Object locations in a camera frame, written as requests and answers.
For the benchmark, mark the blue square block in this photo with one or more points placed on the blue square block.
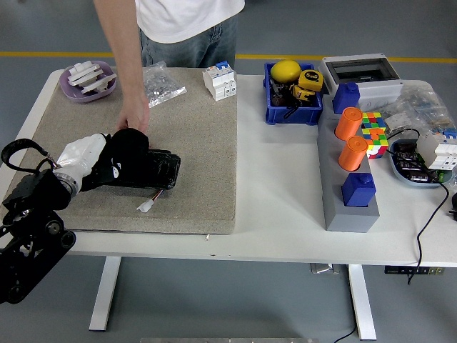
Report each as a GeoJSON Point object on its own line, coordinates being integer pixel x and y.
{"type": "Point", "coordinates": [357, 193]}
{"type": "Point", "coordinates": [345, 98]}

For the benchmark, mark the black battery panel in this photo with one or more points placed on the black battery panel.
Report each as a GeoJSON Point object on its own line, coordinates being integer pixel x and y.
{"type": "Point", "coordinates": [157, 168]}

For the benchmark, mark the black capacitor board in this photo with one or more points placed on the black capacitor board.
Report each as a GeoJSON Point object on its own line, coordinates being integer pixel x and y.
{"type": "Point", "coordinates": [410, 160]}

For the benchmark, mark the white breaker block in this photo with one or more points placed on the white breaker block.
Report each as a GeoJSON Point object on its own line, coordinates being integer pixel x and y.
{"type": "Point", "coordinates": [441, 151]}

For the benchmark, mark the grey-blue bowl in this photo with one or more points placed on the grey-blue bowl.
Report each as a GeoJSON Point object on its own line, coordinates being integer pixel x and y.
{"type": "Point", "coordinates": [400, 176]}

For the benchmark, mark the yellow tape measure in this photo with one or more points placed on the yellow tape measure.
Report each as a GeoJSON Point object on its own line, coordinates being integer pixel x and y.
{"type": "Point", "coordinates": [311, 80]}

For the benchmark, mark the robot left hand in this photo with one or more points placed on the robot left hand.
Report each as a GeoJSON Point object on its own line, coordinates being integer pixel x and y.
{"type": "Point", "coordinates": [84, 153]}

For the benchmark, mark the yellow and black tool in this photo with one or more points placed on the yellow and black tool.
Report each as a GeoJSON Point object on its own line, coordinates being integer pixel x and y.
{"type": "Point", "coordinates": [302, 93]}

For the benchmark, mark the colourful puzzle cube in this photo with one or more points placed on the colourful puzzle cube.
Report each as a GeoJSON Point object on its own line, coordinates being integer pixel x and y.
{"type": "Point", "coordinates": [375, 121]}

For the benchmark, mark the person's right forearm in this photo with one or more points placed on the person's right forearm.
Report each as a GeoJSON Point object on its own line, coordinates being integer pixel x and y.
{"type": "Point", "coordinates": [125, 53]}

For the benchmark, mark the person's right hand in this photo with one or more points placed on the person's right hand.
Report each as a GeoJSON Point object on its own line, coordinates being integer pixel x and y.
{"type": "Point", "coordinates": [135, 112]}

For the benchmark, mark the grey-brown mat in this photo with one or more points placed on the grey-brown mat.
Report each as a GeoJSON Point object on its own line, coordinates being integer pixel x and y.
{"type": "Point", "coordinates": [178, 125]}

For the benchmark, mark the black table control panel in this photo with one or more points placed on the black table control panel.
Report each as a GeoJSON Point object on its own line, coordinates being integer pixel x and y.
{"type": "Point", "coordinates": [414, 271]}

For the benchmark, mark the dark screwdriver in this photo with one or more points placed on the dark screwdriver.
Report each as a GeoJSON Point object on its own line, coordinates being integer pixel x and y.
{"type": "Point", "coordinates": [276, 93]}

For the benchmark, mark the grey shape sorter base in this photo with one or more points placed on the grey shape sorter base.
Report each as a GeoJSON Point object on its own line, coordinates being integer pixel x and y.
{"type": "Point", "coordinates": [351, 219]}

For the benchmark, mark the white plastic clip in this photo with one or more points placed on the white plastic clip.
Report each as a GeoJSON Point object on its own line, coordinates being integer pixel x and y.
{"type": "Point", "coordinates": [84, 73]}
{"type": "Point", "coordinates": [101, 81]}

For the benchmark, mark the white breaker with blue switches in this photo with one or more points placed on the white breaker with blue switches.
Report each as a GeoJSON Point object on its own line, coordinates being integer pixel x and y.
{"type": "Point", "coordinates": [219, 84]}

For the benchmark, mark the orange cylinder block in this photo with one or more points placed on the orange cylinder block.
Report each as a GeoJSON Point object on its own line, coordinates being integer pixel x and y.
{"type": "Point", "coordinates": [352, 155]}
{"type": "Point", "coordinates": [348, 125]}

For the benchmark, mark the clear bag of screws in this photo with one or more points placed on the clear bag of screws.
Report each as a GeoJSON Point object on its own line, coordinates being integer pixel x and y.
{"type": "Point", "coordinates": [164, 85]}

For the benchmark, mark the white table leg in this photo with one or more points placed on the white table leg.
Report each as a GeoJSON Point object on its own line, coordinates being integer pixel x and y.
{"type": "Point", "coordinates": [105, 293]}
{"type": "Point", "coordinates": [362, 303]}

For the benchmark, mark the blue plastic bin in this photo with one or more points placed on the blue plastic bin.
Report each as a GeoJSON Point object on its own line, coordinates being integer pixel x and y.
{"type": "Point", "coordinates": [292, 116]}

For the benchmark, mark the metal bracket under table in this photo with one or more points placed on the metal bracket under table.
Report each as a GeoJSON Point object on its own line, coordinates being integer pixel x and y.
{"type": "Point", "coordinates": [323, 268]}

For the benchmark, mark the person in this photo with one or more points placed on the person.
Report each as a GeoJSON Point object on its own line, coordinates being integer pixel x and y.
{"type": "Point", "coordinates": [185, 18]}

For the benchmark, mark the clear bag of electronic parts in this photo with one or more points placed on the clear bag of electronic parts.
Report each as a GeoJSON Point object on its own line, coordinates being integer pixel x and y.
{"type": "Point", "coordinates": [421, 103]}

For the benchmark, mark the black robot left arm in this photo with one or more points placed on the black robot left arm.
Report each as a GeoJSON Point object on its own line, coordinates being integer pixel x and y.
{"type": "Point", "coordinates": [28, 200]}

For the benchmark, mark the purple bowl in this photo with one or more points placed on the purple bowl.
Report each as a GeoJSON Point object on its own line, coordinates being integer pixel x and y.
{"type": "Point", "coordinates": [71, 93]}

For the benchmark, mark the black plug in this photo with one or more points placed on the black plug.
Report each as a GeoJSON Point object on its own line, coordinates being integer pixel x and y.
{"type": "Point", "coordinates": [454, 203]}

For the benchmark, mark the grey distribution box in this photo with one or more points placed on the grey distribution box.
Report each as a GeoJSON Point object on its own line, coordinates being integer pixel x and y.
{"type": "Point", "coordinates": [378, 89]}

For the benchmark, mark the yellow ball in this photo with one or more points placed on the yellow ball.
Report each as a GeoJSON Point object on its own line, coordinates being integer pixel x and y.
{"type": "Point", "coordinates": [285, 70]}

